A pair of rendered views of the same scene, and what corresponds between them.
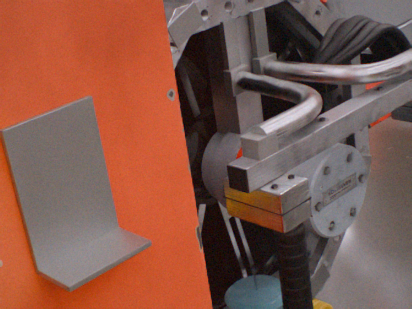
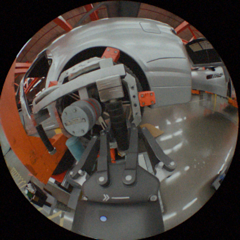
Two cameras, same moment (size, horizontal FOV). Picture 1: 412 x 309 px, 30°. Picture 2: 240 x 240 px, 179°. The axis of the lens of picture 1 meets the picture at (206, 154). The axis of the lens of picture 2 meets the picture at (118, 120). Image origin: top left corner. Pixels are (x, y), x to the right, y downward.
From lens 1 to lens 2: 1.07 m
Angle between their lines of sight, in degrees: 43
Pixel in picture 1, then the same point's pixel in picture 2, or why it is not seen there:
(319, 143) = (43, 103)
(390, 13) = (169, 82)
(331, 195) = (70, 122)
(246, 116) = (82, 96)
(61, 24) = not seen: outside the picture
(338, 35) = not seen: hidden behind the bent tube
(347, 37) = not seen: hidden behind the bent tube
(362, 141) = (136, 110)
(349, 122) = (50, 96)
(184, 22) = (62, 75)
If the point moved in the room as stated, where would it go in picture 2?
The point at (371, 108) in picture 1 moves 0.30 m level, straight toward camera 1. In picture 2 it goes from (59, 90) to (3, 127)
